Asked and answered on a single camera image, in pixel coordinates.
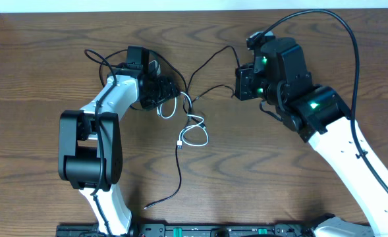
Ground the white usb cable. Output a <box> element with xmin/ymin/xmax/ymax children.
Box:
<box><xmin>156</xmin><ymin>91</ymin><xmax>210</xmax><ymax>149</ymax></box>

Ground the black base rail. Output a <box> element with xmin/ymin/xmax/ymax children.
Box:
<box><xmin>55</xmin><ymin>223</ymin><xmax>314</xmax><ymax>237</ymax></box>

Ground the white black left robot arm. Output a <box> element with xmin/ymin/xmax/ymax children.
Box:
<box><xmin>58</xmin><ymin>61</ymin><xmax>180</xmax><ymax>236</ymax></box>

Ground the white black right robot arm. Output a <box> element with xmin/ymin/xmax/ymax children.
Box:
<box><xmin>235</xmin><ymin>34</ymin><xmax>388</xmax><ymax>236</ymax></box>

